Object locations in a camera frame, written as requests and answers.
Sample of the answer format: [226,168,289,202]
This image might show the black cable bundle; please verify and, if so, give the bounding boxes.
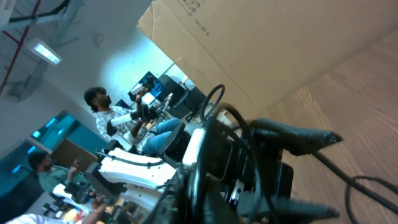
[186,83,398,224]

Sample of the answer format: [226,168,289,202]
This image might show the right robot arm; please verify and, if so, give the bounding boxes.
[160,123,296,216]

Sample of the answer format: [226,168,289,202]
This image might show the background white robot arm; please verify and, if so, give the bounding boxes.
[85,147,175,211]

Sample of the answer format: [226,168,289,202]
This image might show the seated man patterned shirt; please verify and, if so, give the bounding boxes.
[84,86,182,157]

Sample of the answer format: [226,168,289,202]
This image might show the man in green shirt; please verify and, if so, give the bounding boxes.
[28,151,88,193]

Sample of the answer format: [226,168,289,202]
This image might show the ceiling light panel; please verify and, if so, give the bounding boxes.
[27,39,62,66]

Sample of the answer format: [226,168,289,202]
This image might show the brown cardboard wall panel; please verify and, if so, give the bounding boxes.
[137,0,397,118]

